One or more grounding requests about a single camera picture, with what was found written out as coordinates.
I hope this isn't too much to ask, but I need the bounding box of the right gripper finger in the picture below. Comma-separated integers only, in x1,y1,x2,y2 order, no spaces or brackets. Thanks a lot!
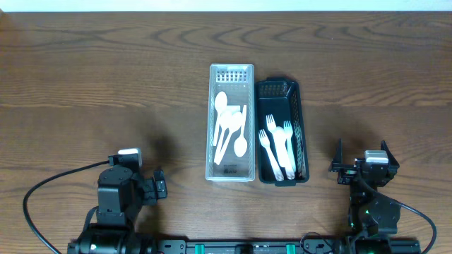
331,139,343,172
381,140,398,164

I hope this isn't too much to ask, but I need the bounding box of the pale green plastic fork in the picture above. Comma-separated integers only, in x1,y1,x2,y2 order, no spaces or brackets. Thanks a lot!
283,121,297,171

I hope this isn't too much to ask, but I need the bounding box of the white plastic fork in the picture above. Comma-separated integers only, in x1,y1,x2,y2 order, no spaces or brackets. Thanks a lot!
266,114,283,167
258,129,284,181

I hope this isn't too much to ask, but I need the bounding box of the white spoon bowl down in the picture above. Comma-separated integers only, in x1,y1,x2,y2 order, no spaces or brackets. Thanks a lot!
234,105,247,157

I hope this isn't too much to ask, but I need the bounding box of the white spoon lowest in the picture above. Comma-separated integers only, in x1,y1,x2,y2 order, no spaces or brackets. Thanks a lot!
215,111,242,165

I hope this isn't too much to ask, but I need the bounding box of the pinkish white plastic spoon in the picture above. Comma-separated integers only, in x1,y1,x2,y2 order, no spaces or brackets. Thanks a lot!
273,126,295,180

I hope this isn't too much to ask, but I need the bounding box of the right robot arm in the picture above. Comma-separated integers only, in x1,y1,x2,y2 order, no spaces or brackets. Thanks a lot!
328,141,400,253

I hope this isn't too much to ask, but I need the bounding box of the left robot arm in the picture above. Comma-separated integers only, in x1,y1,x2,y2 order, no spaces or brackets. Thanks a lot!
67,148,168,254

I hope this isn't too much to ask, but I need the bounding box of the dark green perforated basket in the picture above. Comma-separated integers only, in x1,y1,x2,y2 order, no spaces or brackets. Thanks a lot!
255,78,309,187

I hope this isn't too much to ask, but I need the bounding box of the clear perforated plastic basket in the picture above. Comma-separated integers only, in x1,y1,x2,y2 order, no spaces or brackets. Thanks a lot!
206,63,255,182

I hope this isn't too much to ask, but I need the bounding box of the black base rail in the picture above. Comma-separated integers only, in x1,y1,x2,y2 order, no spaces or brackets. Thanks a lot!
66,238,422,254

